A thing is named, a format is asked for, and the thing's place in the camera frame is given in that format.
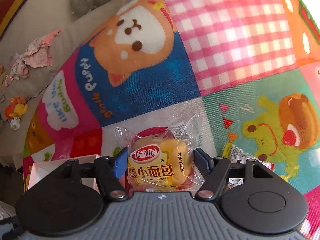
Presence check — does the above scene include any small bread yellow packet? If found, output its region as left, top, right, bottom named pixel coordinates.
left=115, top=114, right=204, bottom=194

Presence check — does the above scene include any pink cardboard box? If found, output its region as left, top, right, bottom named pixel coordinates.
left=28, top=155, right=100, bottom=191

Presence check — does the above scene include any silver snack wrapper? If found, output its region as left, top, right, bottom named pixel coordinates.
left=220, top=142, right=276, bottom=188

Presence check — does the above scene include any orange yellow plush toy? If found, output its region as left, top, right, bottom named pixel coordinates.
left=5, top=96, right=28, bottom=120

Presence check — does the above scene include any colourful cartoon play mat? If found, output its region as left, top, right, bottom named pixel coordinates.
left=23, top=0, right=319, bottom=239

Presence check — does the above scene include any pink crumpled cloth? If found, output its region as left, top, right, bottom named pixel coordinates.
left=1, top=30, right=61, bottom=87

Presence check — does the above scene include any framed picture on wall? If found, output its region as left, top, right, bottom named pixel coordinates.
left=1, top=0, right=27, bottom=39

